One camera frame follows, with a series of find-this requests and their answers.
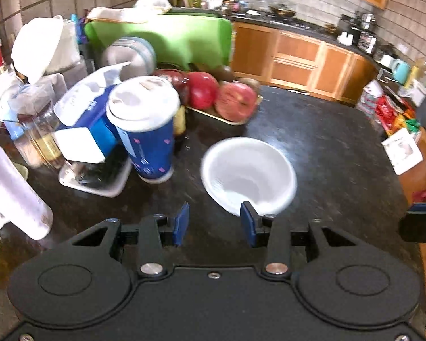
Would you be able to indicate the white cylindrical bottle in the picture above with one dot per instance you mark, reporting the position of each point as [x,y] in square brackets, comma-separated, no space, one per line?
[17,195]

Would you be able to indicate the yellowish fruit tray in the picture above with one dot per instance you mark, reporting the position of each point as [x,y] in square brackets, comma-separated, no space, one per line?
[213,116]

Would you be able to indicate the green snack packet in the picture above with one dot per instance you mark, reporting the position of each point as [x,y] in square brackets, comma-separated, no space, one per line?
[412,124]

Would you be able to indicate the blue paper cup white lid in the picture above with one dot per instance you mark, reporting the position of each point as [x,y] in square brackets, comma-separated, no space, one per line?
[149,149]

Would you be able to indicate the clear plastic bottle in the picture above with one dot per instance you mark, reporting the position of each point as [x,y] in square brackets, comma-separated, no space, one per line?
[422,81]

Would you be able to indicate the spice rack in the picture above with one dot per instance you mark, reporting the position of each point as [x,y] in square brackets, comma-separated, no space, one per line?
[226,0]

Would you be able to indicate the black gas stove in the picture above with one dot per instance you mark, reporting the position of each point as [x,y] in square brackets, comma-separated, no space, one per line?
[291,21]

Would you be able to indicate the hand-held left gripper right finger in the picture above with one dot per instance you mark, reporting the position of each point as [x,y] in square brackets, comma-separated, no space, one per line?
[247,224]

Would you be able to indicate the green cutting board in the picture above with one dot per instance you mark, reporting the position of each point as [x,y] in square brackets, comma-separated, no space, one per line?
[184,39]

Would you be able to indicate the wooden lower cabinets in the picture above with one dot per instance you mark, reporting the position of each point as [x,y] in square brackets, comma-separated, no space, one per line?
[298,64]

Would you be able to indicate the white plastic bag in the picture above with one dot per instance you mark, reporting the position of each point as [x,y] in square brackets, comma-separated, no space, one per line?
[39,46]

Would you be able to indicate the amber glass pot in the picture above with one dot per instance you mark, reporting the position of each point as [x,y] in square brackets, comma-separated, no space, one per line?
[331,30]

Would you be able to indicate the black kitchen appliance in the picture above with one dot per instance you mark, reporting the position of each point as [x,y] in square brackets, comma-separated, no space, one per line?
[351,25]

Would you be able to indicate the dark red apple left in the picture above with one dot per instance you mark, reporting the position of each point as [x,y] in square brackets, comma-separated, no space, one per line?
[179,120]

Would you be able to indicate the white ribbed plastic bowl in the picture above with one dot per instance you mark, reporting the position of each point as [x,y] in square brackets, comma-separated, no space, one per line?
[248,174]

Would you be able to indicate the clear jar of sticks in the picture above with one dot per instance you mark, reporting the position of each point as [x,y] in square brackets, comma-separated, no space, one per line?
[39,138]

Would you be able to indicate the cream white cloth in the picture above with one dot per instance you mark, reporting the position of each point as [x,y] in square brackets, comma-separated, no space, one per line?
[120,16]

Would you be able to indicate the dark wok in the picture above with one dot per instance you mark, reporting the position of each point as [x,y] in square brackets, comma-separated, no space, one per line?
[282,10]

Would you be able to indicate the streaked red apple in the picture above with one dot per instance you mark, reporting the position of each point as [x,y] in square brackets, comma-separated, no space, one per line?
[234,101]

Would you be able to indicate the white knife holder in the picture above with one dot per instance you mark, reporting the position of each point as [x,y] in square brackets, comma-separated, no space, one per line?
[345,39]

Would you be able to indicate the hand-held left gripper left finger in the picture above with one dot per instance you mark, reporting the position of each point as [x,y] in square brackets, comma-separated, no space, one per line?
[181,224]

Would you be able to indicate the dark red apple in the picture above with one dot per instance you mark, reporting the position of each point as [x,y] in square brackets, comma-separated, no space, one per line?
[179,120]
[202,90]

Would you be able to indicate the red snack packet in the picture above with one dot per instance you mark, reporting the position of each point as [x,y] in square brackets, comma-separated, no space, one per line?
[387,112]

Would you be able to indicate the white foam tray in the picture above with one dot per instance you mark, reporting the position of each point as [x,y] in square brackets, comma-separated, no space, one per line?
[92,186]

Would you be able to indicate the blue tissue pack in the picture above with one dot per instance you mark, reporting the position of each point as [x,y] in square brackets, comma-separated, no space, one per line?
[88,113]

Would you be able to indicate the brown kiwi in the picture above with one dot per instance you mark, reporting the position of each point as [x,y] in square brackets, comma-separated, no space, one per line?
[250,84]
[223,73]

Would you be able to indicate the silver toaster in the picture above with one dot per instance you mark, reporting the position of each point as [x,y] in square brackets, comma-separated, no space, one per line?
[366,42]

